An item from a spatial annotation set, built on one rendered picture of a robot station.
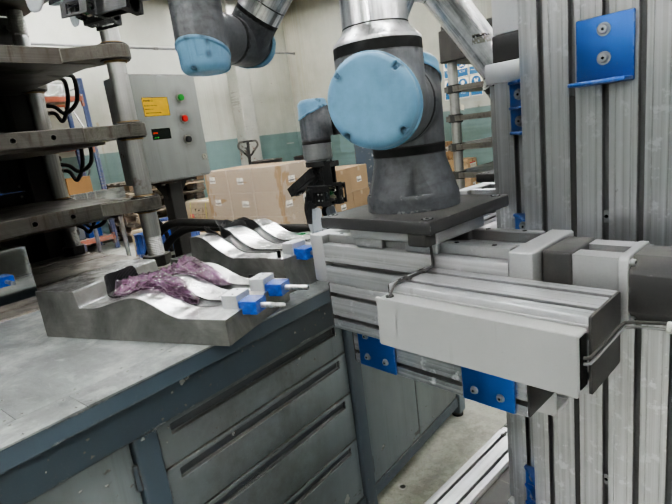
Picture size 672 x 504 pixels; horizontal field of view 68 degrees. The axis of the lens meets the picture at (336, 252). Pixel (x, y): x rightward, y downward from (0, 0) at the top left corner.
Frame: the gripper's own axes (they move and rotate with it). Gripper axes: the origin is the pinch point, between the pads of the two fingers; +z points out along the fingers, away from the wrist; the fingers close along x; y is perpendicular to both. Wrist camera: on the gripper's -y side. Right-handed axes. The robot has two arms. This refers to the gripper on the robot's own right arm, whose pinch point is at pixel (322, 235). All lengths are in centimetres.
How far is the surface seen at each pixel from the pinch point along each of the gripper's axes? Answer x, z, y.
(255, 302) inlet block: -38.6, 4.0, 14.5
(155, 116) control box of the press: 11, -41, -85
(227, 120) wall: 508, -72, -644
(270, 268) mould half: -17.7, 4.4, -2.9
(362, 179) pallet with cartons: 420, 35, -294
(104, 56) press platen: -11, -59, -73
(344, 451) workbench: -6, 62, 3
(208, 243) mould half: -17.8, -1.0, -26.7
